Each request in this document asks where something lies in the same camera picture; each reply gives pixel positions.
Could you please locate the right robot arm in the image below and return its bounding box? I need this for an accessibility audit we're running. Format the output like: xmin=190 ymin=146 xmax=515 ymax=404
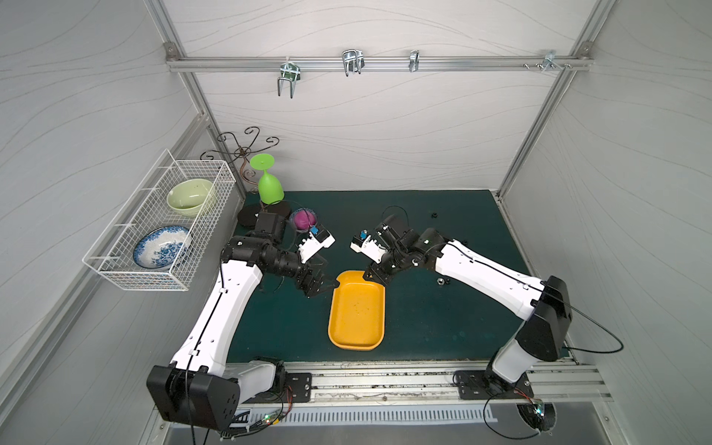
xmin=350 ymin=222 xmax=572 ymax=392

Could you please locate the light green bowl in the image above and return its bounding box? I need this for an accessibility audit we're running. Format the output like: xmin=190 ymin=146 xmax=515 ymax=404
xmin=166 ymin=178 xmax=217 ymax=218

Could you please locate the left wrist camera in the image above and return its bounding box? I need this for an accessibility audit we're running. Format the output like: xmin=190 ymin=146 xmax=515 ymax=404
xmin=298 ymin=224 xmax=336 ymax=264

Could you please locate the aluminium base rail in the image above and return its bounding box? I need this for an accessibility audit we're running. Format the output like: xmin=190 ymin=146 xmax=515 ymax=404
xmin=224 ymin=361 xmax=612 ymax=406

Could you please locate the metal bracket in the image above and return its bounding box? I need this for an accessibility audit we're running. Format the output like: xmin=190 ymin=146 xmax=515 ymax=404
xmin=409 ymin=50 xmax=420 ymax=72

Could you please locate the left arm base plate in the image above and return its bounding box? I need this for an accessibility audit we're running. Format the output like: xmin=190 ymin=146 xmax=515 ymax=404
xmin=247 ymin=372 xmax=313 ymax=404

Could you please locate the white wire basket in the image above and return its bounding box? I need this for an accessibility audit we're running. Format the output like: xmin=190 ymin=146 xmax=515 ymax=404
xmin=83 ymin=151 xmax=235 ymax=291

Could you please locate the metal hook middle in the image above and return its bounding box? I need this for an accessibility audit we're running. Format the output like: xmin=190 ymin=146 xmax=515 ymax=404
xmin=341 ymin=49 xmax=365 ymax=77

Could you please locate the green plastic goblet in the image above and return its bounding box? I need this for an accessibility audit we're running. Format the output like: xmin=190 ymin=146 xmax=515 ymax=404
xmin=250 ymin=153 xmax=285 ymax=205

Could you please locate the white slotted cable duct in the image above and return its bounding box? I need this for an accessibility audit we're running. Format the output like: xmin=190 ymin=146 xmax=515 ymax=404
xmin=233 ymin=404 xmax=499 ymax=428

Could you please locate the metal hook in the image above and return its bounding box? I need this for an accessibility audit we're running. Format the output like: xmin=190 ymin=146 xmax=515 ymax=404
xmin=341 ymin=49 xmax=365 ymax=77
xmin=277 ymin=61 xmax=301 ymax=98
xmin=522 ymin=50 xmax=567 ymax=72

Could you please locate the yellow plastic storage box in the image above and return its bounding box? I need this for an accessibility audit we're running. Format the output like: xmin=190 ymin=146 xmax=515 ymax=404
xmin=328 ymin=271 xmax=386 ymax=352

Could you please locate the purple ball in bowl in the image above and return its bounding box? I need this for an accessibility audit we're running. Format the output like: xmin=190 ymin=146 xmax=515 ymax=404
xmin=289 ymin=207 xmax=317 ymax=233

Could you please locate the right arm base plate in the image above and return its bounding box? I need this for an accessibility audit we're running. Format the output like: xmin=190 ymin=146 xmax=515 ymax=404
xmin=452 ymin=370 xmax=535 ymax=402

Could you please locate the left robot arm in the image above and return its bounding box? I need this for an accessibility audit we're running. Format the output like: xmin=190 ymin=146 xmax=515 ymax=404
xmin=146 ymin=234 xmax=339 ymax=431

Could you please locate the aluminium crossbar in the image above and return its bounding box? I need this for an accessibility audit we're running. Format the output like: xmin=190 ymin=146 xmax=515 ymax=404
xmin=167 ymin=54 xmax=594 ymax=74

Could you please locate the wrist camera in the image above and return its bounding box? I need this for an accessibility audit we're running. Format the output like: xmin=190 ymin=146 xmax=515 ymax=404
xmin=298 ymin=224 xmax=336 ymax=264
xmin=350 ymin=230 xmax=388 ymax=264

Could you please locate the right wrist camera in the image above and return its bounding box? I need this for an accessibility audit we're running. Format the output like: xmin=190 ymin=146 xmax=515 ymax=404
xmin=350 ymin=230 xmax=388 ymax=264

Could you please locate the black metal cup stand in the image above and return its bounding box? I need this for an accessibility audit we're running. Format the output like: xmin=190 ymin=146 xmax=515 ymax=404
xmin=200 ymin=126 xmax=292 ymax=229

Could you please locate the metal hook right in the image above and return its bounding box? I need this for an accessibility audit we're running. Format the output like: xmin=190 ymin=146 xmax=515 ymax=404
xmin=522 ymin=50 xmax=567 ymax=72

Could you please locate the blue white patterned bowl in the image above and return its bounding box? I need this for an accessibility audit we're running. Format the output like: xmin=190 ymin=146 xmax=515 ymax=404
xmin=133 ymin=225 xmax=192 ymax=270

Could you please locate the metal hook left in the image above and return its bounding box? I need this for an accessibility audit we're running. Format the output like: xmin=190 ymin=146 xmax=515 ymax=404
xmin=277 ymin=61 xmax=301 ymax=98

